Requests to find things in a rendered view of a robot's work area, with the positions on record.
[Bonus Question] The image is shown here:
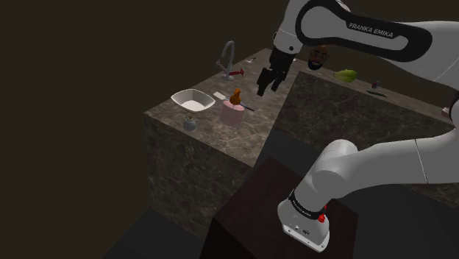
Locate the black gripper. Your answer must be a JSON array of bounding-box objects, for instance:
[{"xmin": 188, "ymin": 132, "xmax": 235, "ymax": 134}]
[{"xmin": 256, "ymin": 46, "xmax": 296, "ymax": 97}]

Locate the dark robot stand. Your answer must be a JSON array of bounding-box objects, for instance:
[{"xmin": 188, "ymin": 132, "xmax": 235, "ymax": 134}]
[{"xmin": 199, "ymin": 156, "xmax": 359, "ymax": 259}]

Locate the bearded head figure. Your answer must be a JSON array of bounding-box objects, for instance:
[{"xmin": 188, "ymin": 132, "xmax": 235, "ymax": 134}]
[{"xmin": 307, "ymin": 46, "xmax": 331, "ymax": 71}]

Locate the green vegetable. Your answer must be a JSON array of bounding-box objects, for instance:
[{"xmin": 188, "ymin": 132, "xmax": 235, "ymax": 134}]
[{"xmin": 333, "ymin": 68, "xmax": 358, "ymax": 83}]

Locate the grey kitchen faucet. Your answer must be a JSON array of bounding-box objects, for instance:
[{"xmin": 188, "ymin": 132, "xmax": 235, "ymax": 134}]
[{"xmin": 216, "ymin": 40, "xmax": 236, "ymax": 82}]

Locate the orange bird figure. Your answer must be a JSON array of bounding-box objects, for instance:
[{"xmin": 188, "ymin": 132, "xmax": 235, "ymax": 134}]
[{"xmin": 229, "ymin": 88, "xmax": 242, "ymax": 107}]

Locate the pink cylinder cup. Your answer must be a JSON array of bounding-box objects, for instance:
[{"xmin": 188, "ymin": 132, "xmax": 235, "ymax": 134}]
[{"xmin": 220, "ymin": 100, "xmax": 246, "ymax": 128}]

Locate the small grey round vase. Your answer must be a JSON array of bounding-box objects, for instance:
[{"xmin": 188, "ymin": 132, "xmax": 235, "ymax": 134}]
[{"xmin": 182, "ymin": 116, "xmax": 197, "ymax": 132}]

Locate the white square bowl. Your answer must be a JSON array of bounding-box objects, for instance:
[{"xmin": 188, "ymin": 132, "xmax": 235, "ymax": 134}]
[{"xmin": 170, "ymin": 88, "xmax": 216, "ymax": 114}]

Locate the white spatula with dark handle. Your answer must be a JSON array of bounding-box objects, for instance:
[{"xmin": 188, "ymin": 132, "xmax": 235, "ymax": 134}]
[{"xmin": 213, "ymin": 91, "xmax": 256, "ymax": 113}]

